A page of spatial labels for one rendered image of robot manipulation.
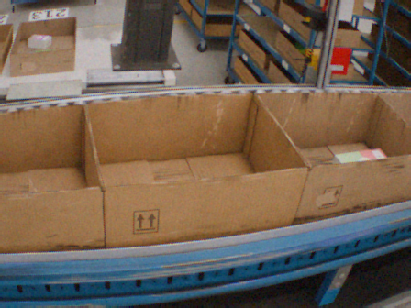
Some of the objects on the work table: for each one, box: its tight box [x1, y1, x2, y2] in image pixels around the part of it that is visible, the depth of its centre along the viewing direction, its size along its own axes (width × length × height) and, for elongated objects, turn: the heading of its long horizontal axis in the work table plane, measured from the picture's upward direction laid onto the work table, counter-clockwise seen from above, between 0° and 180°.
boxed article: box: [28, 34, 51, 50], centre depth 204 cm, size 6×10×5 cm, turn 67°
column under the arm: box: [110, 0, 182, 72], centre depth 194 cm, size 26×26×33 cm
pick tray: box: [10, 17, 77, 77], centre depth 197 cm, size 28×38×10 cm
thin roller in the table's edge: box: [88, 77, 164, 85], centre depth 187 cm, size 2×28×2 cm, turn 92°
